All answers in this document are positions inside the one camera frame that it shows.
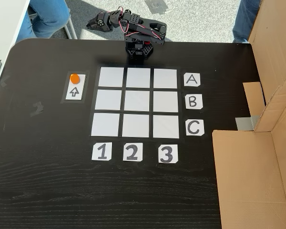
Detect white nine-square grid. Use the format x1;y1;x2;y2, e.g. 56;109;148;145
90;66;181;139

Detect white metal chair leg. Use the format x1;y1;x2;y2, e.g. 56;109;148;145
61;18;78;40

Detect person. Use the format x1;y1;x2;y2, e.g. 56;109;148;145
232;0;263;43
16;0;71;45

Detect grey tape patch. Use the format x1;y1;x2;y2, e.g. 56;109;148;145
144;0;169;15

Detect white arrow paper sheet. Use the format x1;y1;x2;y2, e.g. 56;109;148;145
65;74;86;101

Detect white desk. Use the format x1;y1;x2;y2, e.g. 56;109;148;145
0;0;31;103

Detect paper sheet letter B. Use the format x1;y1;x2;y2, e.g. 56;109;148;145
185;94;204;110

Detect paper sheet number 1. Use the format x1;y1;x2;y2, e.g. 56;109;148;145
92;142;112;162

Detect paper sheet number 2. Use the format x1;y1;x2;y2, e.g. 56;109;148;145
123;142;143;162

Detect paper sheet letter C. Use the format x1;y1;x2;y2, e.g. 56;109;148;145
185;119;205;136

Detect paper sheet number 3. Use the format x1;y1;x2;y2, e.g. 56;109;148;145
158;144;179;164

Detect brown cardboard box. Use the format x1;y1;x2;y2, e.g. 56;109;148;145
242;0;286;117
212;84;286;229

